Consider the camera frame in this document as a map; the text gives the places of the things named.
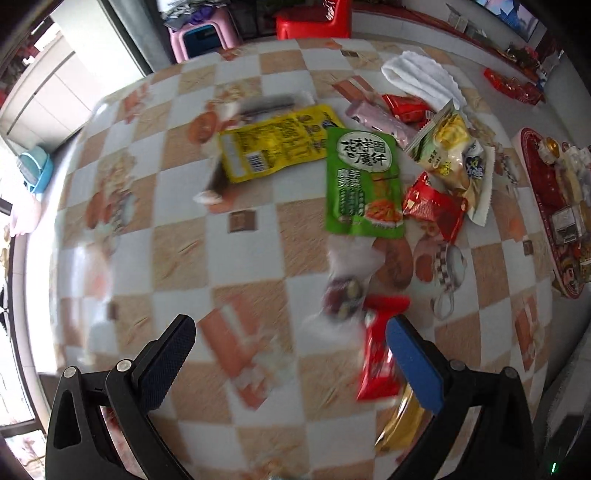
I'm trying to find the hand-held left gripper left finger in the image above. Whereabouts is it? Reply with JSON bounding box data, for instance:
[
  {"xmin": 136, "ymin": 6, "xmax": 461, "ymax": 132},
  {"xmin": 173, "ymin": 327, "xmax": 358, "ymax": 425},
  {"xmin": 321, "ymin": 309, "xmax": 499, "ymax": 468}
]
[{"xmin": 45, "ymin": 314, "xmax": 197, "ymax": 480}]

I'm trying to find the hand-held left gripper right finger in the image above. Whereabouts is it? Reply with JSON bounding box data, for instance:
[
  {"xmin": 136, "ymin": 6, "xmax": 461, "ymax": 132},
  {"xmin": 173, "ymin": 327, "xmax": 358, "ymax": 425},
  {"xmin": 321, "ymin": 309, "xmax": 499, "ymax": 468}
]
[{"xmin": 385, "ymin": 315, "xmax": 539, "ymax": 480}]

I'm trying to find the long red snack packet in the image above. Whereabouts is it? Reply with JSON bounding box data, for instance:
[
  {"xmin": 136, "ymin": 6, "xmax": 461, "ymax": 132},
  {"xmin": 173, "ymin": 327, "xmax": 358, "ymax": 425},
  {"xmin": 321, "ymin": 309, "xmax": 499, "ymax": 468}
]
[{"xmin": 356, "ymin": 294, "xmax": 411, "ymax": 401}]

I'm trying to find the gold snack packet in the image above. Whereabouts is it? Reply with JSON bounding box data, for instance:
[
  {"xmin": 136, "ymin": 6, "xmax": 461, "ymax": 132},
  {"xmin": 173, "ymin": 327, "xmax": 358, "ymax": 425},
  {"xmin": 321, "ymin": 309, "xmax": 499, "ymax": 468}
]
[{"xmin": 373, "ymin": 385, "xmax": 428, "ymax": 457}]

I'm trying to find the clear packet of dark dates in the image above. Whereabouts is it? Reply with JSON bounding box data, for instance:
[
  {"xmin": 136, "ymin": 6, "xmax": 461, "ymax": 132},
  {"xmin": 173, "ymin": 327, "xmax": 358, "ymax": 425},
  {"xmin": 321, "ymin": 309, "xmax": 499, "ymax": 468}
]
[{"xmin": 321, "ymin": 240, "xmax": 385, "ymax": 325}]

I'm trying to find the red square snack packet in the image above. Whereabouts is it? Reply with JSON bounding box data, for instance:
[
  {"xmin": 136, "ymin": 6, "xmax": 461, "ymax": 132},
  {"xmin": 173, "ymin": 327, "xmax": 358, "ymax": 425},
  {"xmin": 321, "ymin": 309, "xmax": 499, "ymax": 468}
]
[{"xmin": 402, "ymin": 171, "xmax": 468, "ymax": 244}]

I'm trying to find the white snack packet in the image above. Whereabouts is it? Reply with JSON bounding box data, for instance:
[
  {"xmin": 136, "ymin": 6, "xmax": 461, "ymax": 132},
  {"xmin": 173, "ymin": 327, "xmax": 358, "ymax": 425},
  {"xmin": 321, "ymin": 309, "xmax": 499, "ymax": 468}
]
[{"xmin": 459, "ymin": 138, "xmax": 496, "ymax": 227}]

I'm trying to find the checkered printed tablecloth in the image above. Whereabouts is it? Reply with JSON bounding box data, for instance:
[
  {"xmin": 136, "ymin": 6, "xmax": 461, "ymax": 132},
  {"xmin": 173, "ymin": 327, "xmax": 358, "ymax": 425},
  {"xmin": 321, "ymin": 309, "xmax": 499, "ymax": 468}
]
[{"xmin": 23, "ymin": 39, "xmax": 555, "ymax": 480}]

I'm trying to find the red oval tray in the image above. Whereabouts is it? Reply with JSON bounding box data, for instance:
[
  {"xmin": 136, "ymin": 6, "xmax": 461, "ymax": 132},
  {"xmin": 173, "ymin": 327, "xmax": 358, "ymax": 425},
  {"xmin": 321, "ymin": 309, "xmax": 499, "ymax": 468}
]
[{"xmin": 514, "ymin": 126, "xmax": 591, "ymax": 300}]

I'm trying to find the green yellow corn snack packet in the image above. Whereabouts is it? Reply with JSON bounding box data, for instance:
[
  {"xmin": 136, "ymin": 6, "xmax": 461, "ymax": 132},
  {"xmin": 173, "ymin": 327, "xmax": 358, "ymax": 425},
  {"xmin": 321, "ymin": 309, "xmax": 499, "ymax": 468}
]
[{"xmin": 404, "ymin": 99, "xmax": 474, "ymax": 188}]

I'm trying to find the blue plastic stool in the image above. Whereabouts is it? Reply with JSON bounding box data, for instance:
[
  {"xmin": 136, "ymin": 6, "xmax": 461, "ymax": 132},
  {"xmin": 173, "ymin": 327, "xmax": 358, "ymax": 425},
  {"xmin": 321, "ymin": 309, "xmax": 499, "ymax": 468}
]
[{"xmin": 17, "ymin": 147, "xmax": 55, "ymax": 193}]

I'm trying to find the pink snack packet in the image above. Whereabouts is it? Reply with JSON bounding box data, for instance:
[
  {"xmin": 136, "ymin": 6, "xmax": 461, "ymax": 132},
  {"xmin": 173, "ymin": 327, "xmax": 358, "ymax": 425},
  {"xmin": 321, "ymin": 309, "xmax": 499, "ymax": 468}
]
[{"xmin": 345, "ymin": 100, "xmax": 419, "ymax": 147}]

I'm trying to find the clear jar with gold lid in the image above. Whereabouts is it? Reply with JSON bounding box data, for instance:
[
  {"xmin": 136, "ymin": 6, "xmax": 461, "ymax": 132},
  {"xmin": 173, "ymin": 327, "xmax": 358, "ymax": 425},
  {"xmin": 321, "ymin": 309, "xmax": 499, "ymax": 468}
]
[{"xmin": 537, "ymin": 137, "xmax": 563, "ymax": 163}]

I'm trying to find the small red snack packet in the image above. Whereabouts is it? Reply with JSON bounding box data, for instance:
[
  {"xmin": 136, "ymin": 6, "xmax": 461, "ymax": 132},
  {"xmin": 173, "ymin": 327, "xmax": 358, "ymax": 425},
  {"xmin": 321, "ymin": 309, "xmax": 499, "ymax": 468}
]
[{"xmin": 381, "ymin": 93, "xmax": 435, "ymax": 125}]

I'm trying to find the white folded towel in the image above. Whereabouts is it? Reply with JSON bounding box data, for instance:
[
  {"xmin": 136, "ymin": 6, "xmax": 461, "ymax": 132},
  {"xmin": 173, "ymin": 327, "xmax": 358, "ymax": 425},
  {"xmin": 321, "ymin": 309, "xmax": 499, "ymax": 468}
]
[{"xmin": 381, "ymin": 50, "xmax": 468, "ymax": 112}]

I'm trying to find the pile of red candy packets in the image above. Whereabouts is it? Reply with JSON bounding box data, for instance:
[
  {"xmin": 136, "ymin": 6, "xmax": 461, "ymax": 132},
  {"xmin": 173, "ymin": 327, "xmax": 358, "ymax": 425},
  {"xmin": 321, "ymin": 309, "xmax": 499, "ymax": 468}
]
[{"xmin": 483, "ymin": 67, "xmax": 546, "ymax": 105}]

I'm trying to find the white cabinet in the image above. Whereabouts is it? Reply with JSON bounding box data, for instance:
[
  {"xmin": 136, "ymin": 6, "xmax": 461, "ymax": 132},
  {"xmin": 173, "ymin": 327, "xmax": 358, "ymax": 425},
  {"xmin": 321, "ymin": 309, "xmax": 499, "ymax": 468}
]
[{"xmin": 0, "ymin": 18, "xmax": 146, "ymax": 148}]

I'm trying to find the pink plastic stool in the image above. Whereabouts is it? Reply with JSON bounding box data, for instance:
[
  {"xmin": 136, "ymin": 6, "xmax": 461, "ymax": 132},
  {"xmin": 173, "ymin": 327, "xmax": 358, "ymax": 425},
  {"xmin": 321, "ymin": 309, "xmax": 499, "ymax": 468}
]
[{"xmin": 167, "ymin": 8, "xmax": 242, "ymax": 64}]

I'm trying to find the red plastic stool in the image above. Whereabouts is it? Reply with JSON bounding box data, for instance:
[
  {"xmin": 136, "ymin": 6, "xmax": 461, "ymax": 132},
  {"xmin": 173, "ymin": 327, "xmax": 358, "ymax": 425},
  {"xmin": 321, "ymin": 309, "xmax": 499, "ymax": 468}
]
[{"xmin": 275, "ymin": 0, "xmax": 353, "ymax": 41}]

